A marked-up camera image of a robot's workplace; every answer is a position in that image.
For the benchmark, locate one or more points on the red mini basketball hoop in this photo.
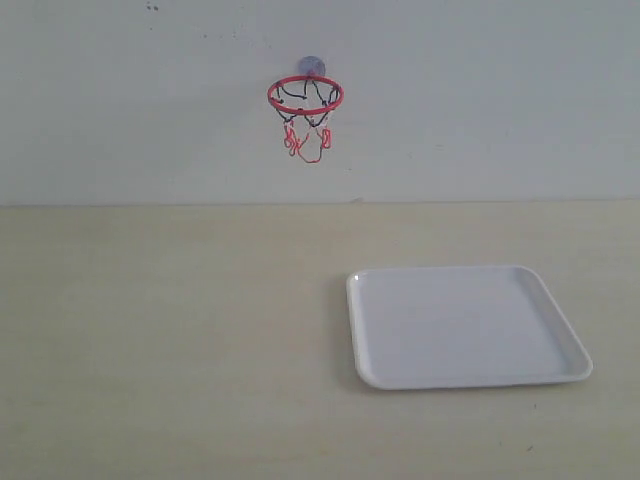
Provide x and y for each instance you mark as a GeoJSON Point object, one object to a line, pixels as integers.
{"type": "Point", "coordinates": [305, 105]}

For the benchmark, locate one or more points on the white plastic tray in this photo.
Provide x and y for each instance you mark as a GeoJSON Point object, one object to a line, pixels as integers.
{"type": "Point", "coordinates": [459, 327]}

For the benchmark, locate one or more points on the clear suction cup mount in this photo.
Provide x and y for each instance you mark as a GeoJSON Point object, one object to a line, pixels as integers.
{"type": "Point", "coordinates": [311, 66]}

